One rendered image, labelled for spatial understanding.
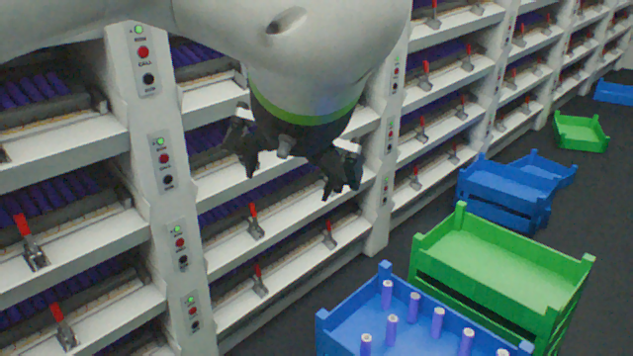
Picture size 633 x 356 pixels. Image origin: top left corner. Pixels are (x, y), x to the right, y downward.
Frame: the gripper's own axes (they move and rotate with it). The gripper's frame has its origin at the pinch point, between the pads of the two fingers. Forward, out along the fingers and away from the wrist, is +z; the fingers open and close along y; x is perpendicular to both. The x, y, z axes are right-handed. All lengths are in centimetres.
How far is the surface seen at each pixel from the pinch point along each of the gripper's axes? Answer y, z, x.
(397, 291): 26.0, 35.2, -5.1
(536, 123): 105, 148, 116
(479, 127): 61, 105, 78
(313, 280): 12, 84, -2
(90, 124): -33.4, 12.9, 2.5
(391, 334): 24.5, 26.7, -14.0
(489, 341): 40.7, 23.9, -10.3
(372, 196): 22, 77, 27
